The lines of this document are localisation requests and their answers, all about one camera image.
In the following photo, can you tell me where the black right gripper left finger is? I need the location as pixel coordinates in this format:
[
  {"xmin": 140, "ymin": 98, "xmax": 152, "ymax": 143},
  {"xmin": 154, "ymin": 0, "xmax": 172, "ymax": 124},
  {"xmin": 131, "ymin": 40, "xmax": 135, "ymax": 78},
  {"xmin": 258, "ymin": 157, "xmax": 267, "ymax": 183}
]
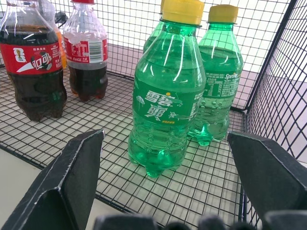
[{"xmin": 1, "ymin": 129, "xmax": 106, "ymax": 230}]

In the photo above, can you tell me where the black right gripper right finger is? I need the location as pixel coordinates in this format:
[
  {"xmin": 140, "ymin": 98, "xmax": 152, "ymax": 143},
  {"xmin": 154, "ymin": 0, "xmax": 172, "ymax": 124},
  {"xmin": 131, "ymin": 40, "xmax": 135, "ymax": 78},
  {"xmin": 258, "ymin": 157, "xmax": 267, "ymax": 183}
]
[{"xmin": 227, "ymin": 131, "xmax": 307, "ymax": 218}]

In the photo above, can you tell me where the green Sprite bottle Chinese label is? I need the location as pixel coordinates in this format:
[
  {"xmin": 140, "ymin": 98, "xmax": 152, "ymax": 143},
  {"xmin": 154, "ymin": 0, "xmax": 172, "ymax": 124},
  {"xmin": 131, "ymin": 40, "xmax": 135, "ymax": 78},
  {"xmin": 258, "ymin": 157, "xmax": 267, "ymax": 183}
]
[{"xmin": 128, "ymin": 0, "xmax": 207, "ymax": 178}]

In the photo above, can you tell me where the green Sprite bottle English label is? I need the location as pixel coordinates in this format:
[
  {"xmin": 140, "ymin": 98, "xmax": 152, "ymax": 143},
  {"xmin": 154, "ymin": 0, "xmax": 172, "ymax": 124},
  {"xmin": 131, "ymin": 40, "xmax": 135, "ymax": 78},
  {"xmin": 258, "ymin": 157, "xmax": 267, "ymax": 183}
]
[{"xmin": 187, "ymin": 4, "xmax": 244, "ymax": 147}]

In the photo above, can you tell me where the cola bottle with football label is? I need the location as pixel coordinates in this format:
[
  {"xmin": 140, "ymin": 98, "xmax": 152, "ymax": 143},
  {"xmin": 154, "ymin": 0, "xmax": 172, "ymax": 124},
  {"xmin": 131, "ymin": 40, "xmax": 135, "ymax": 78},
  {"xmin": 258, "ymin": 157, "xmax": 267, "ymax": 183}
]
[{"xmin": 0, "ymin": 0, "xmax": 68, "ymax": 122}]

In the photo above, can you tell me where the orange soda bottle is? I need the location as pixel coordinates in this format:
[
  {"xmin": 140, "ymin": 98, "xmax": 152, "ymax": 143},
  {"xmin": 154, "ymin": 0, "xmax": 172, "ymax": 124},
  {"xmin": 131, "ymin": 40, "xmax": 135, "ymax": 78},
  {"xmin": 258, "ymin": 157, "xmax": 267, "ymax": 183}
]
[{"xmin": 38, "ymin": 0, "xmax": 68, "ymax": 69}]

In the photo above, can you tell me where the cola bottle with barcode label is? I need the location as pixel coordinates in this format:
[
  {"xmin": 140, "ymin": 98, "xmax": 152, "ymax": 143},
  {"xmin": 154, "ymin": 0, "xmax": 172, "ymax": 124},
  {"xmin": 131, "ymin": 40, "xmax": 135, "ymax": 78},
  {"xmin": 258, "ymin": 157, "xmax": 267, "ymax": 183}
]
[{"xmin": 63, "ymin": 0, "xmax": 108, "ymax": 102}]

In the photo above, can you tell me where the green Sprite bottle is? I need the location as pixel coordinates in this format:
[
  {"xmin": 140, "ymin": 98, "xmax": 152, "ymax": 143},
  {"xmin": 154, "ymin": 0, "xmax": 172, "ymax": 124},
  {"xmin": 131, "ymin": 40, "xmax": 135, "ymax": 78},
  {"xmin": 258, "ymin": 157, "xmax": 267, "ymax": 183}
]
[{"xmin": 143, "ymin": 0, "xmax": 165, "ymax": 55}]

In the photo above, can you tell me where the black wire mesh shelf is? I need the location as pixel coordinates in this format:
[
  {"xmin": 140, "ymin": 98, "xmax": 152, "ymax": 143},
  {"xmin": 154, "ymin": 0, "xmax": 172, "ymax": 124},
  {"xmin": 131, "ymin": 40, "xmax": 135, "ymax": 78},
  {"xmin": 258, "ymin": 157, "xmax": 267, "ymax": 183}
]
[{"xmin": 0, "ymin": 0, "xmax": 307, "ymax": 228}]

